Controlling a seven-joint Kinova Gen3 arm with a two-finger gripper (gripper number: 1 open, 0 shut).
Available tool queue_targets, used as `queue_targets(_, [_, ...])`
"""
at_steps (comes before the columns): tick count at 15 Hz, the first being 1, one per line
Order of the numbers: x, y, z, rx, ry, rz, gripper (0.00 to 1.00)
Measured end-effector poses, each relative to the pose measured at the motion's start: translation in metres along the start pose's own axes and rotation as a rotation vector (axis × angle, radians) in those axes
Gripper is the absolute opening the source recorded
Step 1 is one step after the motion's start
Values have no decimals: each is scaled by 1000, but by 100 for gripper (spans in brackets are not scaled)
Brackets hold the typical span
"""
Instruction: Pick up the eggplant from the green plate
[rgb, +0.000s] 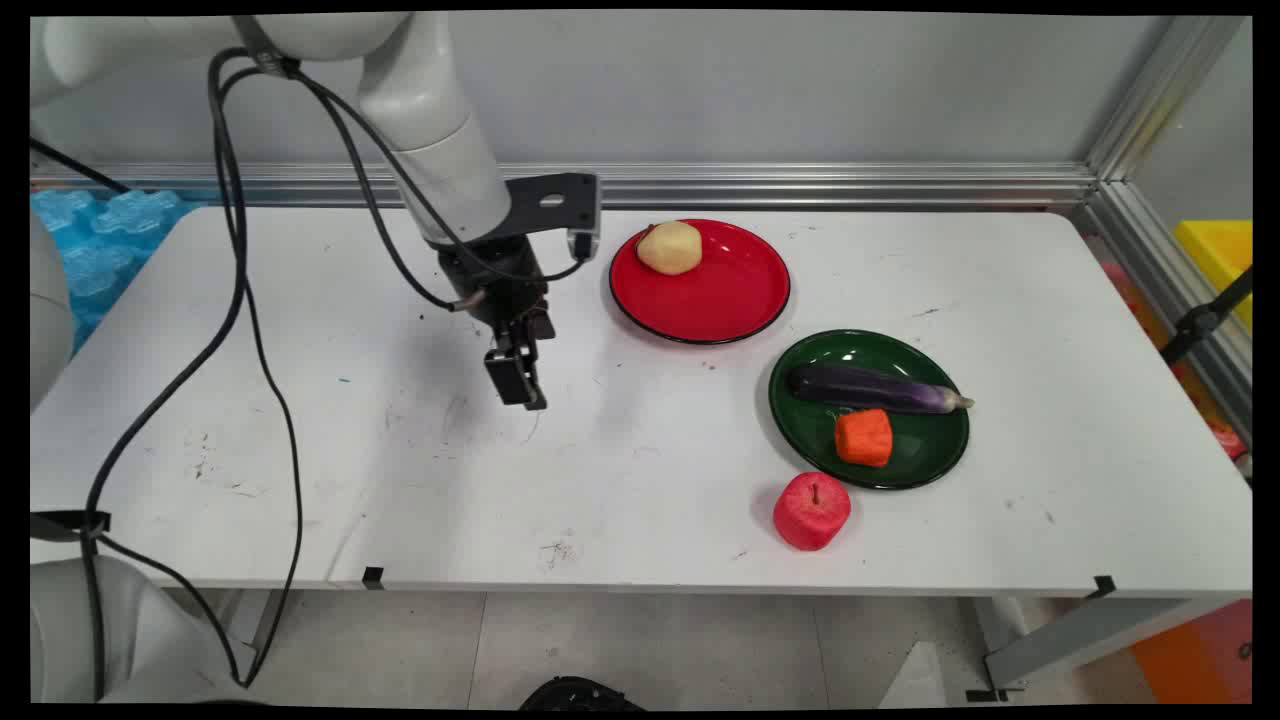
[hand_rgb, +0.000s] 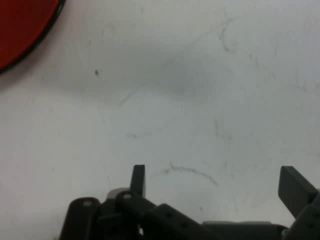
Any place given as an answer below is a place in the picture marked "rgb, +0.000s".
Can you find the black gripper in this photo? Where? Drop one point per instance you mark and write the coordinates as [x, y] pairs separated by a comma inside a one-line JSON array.
[[505, 285]]

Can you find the purple toy eggplant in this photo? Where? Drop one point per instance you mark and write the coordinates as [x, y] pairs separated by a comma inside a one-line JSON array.
[[870, 388]]

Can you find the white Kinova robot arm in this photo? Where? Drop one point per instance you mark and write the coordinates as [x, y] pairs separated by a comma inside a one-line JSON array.
[[430, 110]]

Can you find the yellow toy potato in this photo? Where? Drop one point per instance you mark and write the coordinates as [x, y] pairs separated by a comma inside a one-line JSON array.
[[670, 247]]

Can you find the red round plate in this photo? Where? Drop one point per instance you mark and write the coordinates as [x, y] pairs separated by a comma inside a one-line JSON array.
[[720, 285]]

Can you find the black tape marker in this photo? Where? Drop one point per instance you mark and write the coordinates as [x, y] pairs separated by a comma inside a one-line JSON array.
[[1104, 586], [373, 577]]

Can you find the red toy apple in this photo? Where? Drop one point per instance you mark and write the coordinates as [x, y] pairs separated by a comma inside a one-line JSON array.
[[810, 512]]

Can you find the black object on floor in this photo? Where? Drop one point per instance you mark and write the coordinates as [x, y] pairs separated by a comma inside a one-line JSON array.
[[580, 695]]

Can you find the orange toy carrot piece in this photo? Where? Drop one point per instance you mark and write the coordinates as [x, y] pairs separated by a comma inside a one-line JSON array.
[[864, 438]]

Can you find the dark green round plate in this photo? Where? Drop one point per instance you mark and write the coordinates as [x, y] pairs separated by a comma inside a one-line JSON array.
[[900, 440]]

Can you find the grey table leg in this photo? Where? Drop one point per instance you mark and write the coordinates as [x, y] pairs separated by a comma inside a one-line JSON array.
[[1090, 635]]

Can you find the black clamp stand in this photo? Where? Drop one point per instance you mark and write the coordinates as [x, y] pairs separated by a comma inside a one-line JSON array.
[[1195, 325]]

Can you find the yellow plastic box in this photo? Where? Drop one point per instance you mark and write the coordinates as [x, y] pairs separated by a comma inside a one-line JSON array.
[[1220, 255]]

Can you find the orange box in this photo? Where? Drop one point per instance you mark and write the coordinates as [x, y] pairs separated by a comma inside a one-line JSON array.
[[1200, 655]]

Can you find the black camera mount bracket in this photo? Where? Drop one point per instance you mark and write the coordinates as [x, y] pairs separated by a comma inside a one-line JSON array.
[[555, 200]]

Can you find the horizontal aluminium frame rail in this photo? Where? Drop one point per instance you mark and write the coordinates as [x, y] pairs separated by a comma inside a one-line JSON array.
[[800, 185]]

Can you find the angled aluminium frame rail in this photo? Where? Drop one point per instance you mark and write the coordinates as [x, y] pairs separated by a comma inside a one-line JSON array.
[[1160, 230]]

